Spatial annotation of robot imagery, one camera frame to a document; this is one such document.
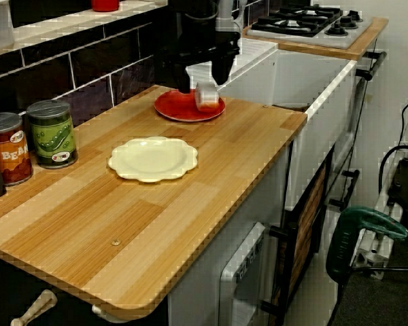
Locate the grey toy stove top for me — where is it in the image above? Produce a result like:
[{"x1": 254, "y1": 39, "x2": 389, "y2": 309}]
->
[{"x1": 246, "y1": 3, "x2": 374, "y2": 48}]

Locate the red hot sauce bottle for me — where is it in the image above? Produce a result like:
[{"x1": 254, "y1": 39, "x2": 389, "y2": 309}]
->
[{"x1": 90, "y1": 0, "x2": 120, "y2": 13}]

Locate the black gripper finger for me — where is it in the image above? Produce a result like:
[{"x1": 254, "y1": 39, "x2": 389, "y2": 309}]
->
[
  {"x1": 211, "y1": 50, "x2": 239, "y2": 86},
  {"x1": 172, "y1": 62, "x2": 192, "y2": 94}
]

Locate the thick black cable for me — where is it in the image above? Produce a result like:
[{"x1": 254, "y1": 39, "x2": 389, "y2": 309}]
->
[{"x1": 378, "y1": 145, "x2": 408, "y2": 191}]

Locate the aluminium extrusion frame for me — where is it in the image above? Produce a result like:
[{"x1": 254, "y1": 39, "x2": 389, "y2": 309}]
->
[{"x1": 350, "y1": 227, "x2": 395, "y2": 280}]

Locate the grey oven handle bar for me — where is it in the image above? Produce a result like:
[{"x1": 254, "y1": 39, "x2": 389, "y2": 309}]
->
[{"x1": 355, "y1": 50, "x2": 388, "y2": 82}]

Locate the red round plate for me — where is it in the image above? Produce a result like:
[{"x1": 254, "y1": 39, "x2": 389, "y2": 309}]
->
[{"x1": 154, "y1": 88, "x2": 226, "y2": 122}]

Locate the pale wooden handle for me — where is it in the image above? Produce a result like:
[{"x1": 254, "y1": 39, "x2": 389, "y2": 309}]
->
[{"x1": 10, "y1": 289, "x2": 58, "y2": 326}]

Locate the grey toy dishwasher panel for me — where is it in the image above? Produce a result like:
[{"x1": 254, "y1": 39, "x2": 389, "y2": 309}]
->
[{"x1": 219, "y1": 222, "x2": 267, "y2": 326}]

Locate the green toy peas can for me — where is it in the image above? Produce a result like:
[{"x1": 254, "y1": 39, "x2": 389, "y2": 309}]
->
[{"x1": 26, "y1": 100, "x2": 79, "y2": 170}]

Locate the orange toy beans can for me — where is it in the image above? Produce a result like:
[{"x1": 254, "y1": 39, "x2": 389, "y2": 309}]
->
[{"x1": 0, "y1": 112, "x2": 34, "y2": 187}]

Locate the grey toy faucet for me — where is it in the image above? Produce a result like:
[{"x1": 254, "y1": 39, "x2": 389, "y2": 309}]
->
[{"x1": 214, "y1": 0, "x2": 249, "y2": 35}]

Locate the white toy sink unit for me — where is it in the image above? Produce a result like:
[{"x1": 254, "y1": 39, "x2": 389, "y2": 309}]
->
[{"x1": 185, "y1": 37, "x2": 358, "y2": 213}]

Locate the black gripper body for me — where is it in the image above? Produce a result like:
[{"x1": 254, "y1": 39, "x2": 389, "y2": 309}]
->
[{"x1": 158, "y1": 13, "x2": 241, "y2": 69}]

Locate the black framed cabinet door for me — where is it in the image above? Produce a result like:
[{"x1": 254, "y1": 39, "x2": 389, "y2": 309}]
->
[{"x1": 260, "y1": 145, "x2": 361, "y2": 326}]

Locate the white cabinet knob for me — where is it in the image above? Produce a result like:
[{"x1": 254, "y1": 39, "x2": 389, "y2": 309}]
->
[{"x1": 91, "y1": 303, "x2": 123, "y2": 323}]

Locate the cream scalloped plate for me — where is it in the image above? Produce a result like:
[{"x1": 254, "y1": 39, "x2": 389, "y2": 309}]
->
[{"x1": 107, "y1": 136, "x2": 199, "y2": 183}]

